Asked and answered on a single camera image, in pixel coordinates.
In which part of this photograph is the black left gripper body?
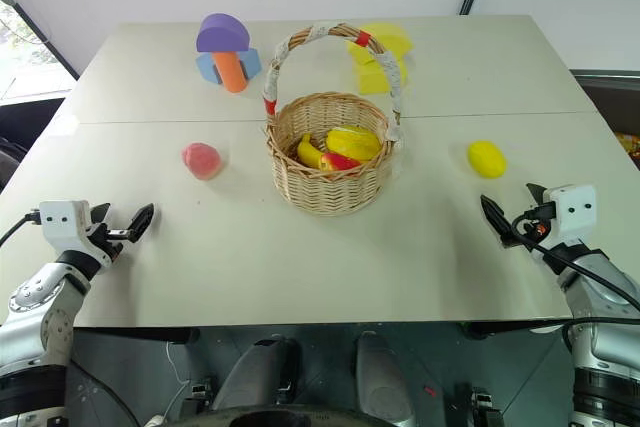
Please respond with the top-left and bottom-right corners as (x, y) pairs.
(86, 219), (136, 269)

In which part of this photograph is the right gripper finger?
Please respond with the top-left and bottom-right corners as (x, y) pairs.
(525, 182), (548, 208)
(480, 194), (513, 239)

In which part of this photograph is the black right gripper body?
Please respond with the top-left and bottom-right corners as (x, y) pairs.
(500, 201), (558, 252)

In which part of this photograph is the yellow toy lemon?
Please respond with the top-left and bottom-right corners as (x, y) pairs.
(467, 139), (508, 180)

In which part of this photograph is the pink toy peach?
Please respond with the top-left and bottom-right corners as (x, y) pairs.
(180, 141), (223, 181)

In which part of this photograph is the dark furniture beside table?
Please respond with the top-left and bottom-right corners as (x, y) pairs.
(571, 68), (640, 121)

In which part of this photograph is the yellow toy starfruit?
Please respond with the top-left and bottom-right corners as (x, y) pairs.
(325, 126), (383, 165)

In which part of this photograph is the red and yellow toy mango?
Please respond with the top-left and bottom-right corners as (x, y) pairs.
(319, 151), (362, 174)

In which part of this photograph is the orange foam cylinder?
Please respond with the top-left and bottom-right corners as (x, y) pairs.
(213, 50), (250, 95)

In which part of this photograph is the yellow toy banana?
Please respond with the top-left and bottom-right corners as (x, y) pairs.
(296, 132), (327, 169)

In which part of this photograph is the blue foam arch block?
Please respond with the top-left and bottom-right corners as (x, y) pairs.
(195, 47), (263, 86)

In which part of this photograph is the purple half-round foam block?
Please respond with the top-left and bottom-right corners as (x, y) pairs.
(195, 12), (250, 54)

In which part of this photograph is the yellow half-round foam block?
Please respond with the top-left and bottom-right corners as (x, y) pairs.
(346, 21), (416, 67)

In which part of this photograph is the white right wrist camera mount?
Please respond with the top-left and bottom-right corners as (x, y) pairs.
(541, 184), (598, 249)

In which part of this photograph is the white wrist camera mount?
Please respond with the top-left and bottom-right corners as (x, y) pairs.
(541, 184), (598, 249)
(38, 200), (95, 254)

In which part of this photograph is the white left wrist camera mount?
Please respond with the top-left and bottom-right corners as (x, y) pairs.
(38, 200), (95, 254)

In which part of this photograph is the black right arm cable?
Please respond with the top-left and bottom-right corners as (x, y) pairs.
(510, 211), (640, 348)

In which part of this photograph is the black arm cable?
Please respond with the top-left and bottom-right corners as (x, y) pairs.
(0, 213), (42, 249)
(510, 211), (640, 348)

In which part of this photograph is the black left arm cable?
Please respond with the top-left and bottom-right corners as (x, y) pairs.
(0, 213), (42, 249)

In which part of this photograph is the thin white cable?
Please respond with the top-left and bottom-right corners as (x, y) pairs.
(144, 340), (187, 426)

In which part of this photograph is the wicker basket with handle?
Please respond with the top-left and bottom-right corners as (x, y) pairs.
(262, 20), (406, 219)

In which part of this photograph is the black window frame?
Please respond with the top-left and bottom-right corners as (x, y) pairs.
(0, 0), (79, 82)

